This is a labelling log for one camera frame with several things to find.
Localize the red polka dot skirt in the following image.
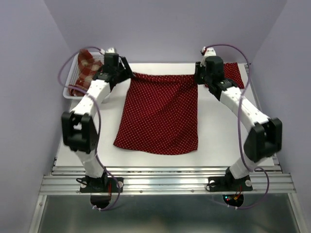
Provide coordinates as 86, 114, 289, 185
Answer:
114, 72, 198, 155
206, 63, 244, 90

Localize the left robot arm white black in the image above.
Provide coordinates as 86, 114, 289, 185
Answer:
61, 48, 134, 193

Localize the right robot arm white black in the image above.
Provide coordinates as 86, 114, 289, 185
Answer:
194, 55, 282, 192

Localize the red patterned skirt in basket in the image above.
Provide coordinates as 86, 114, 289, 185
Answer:
69, 49, 103, 97

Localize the white plastic basket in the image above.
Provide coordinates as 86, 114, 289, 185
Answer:
63, 52, 104, 101

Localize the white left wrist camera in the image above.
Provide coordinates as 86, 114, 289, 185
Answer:
99, 47, 118, 55

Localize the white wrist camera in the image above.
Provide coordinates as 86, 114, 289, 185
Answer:
201, 47, 216, 57
99, 47, 118, 55

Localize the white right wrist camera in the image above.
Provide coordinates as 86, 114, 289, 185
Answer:
201, 47, 216, 57

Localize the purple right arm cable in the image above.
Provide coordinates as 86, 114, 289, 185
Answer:
206, 43, 269, 211

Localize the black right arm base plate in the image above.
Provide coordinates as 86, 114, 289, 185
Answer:
205, 176, 253, 193

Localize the aluminium rail frame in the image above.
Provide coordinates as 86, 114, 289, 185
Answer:
28, 62, 306, 233

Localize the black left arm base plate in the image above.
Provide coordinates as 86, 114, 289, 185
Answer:
76, 176, 123, 194

